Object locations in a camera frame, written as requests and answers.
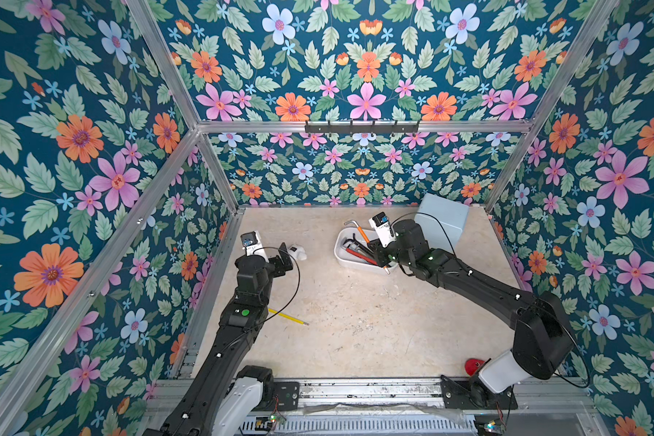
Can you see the small white figurine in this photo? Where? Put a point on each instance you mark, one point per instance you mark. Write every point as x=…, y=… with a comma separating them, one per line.
x=298, y=252

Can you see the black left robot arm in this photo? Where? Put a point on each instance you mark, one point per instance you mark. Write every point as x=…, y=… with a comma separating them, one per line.
x=223, y=394

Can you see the orange hex key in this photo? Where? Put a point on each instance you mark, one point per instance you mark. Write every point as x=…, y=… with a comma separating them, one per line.
x=358, y=234

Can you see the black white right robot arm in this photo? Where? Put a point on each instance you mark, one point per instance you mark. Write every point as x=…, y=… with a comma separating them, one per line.
x=542, y=338

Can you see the red button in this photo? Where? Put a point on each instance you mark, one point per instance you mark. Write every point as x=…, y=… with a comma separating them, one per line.
x=473, y=365

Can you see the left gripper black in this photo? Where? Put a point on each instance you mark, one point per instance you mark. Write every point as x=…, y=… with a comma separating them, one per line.
x=285, y=263

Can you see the black hook rail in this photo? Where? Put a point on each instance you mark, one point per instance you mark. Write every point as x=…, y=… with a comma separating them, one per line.
x=384, y=128

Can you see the white storage box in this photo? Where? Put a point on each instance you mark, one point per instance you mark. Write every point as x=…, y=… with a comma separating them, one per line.
x=344, y=240

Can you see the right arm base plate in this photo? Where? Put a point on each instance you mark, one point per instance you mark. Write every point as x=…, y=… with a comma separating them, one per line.
x=463, y=393

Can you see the red hex key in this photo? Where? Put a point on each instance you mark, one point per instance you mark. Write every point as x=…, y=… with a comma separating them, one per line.
x=361, y=256

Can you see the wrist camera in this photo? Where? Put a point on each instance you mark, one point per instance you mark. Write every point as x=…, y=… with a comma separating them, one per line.
x=381, y=224
x=252, y=244

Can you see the white slotted cable duct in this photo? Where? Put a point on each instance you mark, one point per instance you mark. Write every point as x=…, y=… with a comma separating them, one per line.
x=356, y=425

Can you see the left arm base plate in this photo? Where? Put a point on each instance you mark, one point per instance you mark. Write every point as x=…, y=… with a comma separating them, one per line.
x=281, y=396

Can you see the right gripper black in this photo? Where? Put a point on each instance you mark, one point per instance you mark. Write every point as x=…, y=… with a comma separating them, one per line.
x=384, y=253

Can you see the yellow hex key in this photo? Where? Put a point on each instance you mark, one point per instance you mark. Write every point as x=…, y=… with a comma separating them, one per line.
x=275, y=313

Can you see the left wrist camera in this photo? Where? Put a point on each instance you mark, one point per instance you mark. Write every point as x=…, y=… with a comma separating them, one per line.
x=252, y=244

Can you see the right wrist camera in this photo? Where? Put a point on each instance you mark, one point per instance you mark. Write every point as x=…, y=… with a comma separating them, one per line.
x=381, y=224

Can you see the light blue cube box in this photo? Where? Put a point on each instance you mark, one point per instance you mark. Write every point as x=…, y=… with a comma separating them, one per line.
x=442, y=221

